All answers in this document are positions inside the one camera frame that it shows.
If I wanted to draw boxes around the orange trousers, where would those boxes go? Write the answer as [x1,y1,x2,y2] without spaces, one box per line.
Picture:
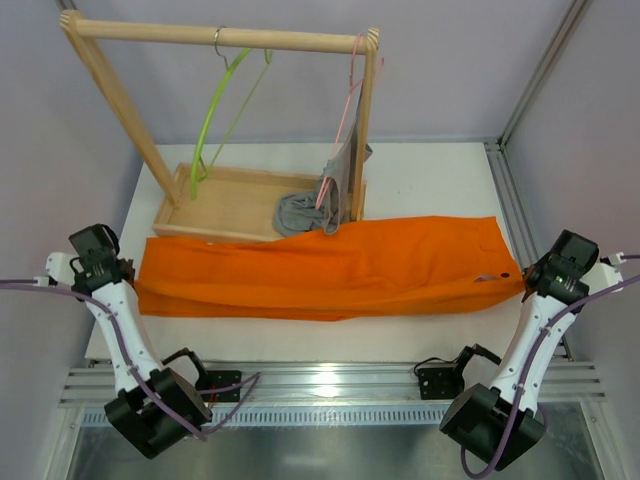
[135,216,524,322]

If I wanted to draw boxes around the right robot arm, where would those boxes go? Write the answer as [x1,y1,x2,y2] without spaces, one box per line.
[440,230,630,479]

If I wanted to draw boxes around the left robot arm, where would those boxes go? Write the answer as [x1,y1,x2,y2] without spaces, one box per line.
[47,224,211,459]

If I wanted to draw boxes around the green plastic hanger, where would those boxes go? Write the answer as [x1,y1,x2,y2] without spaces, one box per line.
[189,47,275,201]

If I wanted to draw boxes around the wooden clothes rack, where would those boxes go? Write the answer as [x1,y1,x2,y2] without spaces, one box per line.
[58,9,381,245]

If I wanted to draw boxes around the grey shirt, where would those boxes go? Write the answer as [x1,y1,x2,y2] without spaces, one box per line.
[272,98,361,237]

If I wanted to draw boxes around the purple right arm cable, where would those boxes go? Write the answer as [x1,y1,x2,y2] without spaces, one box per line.
[459,253,640,479]

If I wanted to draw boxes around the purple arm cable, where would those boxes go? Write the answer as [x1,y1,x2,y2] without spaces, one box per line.
[459,253,640,479]
[0,277,262,444]

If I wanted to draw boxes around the aluminium corner frame post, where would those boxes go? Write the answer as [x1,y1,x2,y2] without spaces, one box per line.
[484,0,592,267]

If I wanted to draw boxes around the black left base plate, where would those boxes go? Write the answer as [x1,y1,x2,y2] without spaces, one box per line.
[196,370,242,404]

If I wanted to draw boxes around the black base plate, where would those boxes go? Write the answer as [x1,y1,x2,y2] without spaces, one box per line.
[196,370,242,404]
[417,366,465,400]

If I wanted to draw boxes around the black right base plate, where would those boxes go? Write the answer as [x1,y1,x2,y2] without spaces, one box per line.
[417,366,465,400]

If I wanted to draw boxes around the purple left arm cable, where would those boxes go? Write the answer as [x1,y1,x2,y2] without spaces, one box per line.
[0,277,262,444]

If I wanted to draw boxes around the aluminium front rail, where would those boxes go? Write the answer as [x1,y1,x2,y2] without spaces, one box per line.
[58,359,606,427]

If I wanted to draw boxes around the pink wire hanger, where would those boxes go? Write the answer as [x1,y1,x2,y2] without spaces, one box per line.
[314,28,385,211]

